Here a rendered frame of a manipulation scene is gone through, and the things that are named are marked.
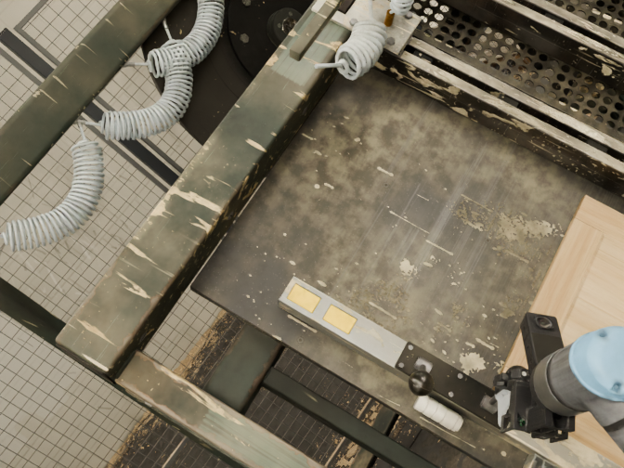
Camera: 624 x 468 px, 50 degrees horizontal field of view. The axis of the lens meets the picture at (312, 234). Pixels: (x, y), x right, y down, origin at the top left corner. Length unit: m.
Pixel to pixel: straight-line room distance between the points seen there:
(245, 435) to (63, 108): 0.83
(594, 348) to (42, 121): 1.18
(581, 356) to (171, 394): 0.63
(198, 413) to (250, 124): 0.50
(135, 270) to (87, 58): 0.63
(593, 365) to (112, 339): 0.69
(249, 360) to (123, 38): 0.81
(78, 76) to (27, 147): 0.19
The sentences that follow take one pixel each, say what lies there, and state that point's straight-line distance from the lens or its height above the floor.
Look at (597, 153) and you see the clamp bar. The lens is 1.37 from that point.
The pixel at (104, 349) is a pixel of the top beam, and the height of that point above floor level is 1.88.
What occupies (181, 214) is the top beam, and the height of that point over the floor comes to 1.90.
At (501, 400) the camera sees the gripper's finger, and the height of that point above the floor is 1.46.
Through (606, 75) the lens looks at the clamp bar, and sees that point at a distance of 1.54.
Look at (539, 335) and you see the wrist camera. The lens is 0.95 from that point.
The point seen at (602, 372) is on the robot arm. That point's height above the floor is 1.63.
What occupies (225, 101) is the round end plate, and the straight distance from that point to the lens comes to 1.76.
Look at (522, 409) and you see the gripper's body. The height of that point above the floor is 1.51.
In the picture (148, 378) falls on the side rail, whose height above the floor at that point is 1.79.
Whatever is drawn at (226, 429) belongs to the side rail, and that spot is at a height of 1.67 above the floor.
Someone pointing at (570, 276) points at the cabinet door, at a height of 1.33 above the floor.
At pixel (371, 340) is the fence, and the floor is 1.56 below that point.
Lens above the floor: 2.17
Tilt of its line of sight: 23 degrees down
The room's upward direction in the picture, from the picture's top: 48 degrees counter-clockwise
